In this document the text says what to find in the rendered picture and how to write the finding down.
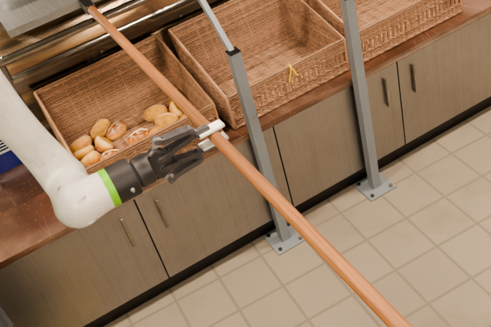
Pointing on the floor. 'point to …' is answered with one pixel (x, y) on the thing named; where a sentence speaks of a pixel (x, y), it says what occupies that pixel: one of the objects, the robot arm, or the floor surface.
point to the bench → (238, 182)
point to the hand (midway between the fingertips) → (212, 135)
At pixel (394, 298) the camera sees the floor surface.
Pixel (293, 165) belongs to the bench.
